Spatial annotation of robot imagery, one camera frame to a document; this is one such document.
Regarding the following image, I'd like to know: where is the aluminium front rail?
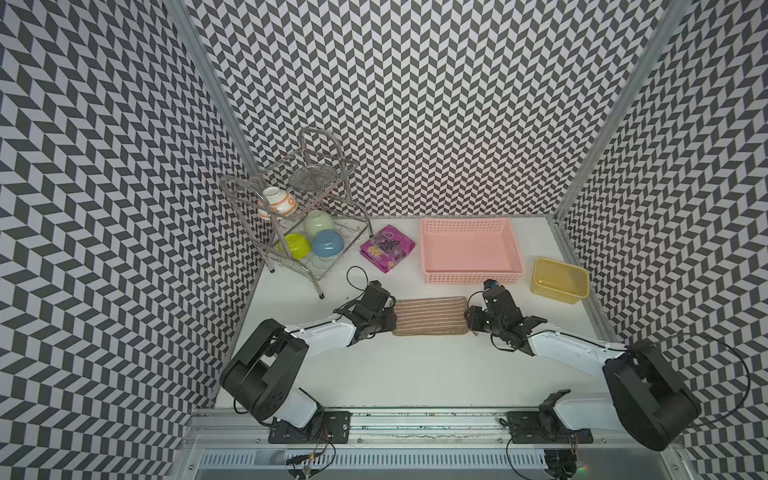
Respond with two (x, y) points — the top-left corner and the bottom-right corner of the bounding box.
(166, 407), (699, 479)

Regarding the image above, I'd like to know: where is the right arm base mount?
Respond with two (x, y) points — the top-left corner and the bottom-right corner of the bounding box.
(498, 389), (594, 446)

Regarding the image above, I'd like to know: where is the lime green bowl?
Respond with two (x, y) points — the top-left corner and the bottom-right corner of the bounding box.
(276, 233), (312, 260)

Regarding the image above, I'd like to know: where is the white orange ceramic bowl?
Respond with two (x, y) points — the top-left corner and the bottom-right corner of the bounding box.
(263, 186), (298, 215)

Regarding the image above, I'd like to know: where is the brown striped square dishcloth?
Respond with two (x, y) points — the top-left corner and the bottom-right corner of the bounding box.
(393, 296), (469, 336)

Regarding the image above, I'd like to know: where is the purple snack packet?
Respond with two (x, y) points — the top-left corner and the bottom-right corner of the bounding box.
(360, 225), (416, 273)

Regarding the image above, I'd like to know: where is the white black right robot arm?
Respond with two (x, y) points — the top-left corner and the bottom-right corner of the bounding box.
(465, 279), (702, 451)

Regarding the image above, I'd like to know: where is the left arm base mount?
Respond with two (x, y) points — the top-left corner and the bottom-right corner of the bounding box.
(268, 407), (352, 445)

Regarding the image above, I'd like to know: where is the grey patterned plate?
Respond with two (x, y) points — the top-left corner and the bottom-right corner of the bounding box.
(288, 164), (337, 192)

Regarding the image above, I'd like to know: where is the pale green bowl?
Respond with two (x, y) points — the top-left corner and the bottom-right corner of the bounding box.
(302, 210), (335, 240)

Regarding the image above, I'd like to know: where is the pink perforated plastic basket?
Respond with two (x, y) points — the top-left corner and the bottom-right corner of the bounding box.
(420, 218), (525, 284)

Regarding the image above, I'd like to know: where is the yellow plastic container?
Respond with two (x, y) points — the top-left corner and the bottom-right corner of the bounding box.
(530, 257), (591, 304)

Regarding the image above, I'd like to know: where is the metal wire dish rack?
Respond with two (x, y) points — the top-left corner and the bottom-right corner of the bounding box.
(219, 127), (374, 299)

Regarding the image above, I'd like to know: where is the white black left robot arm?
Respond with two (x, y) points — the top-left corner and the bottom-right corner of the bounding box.
(220, 280), (397, 436)

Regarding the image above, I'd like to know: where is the blue bowl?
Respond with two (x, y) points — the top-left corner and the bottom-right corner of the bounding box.
(311, 229), (345, 258)

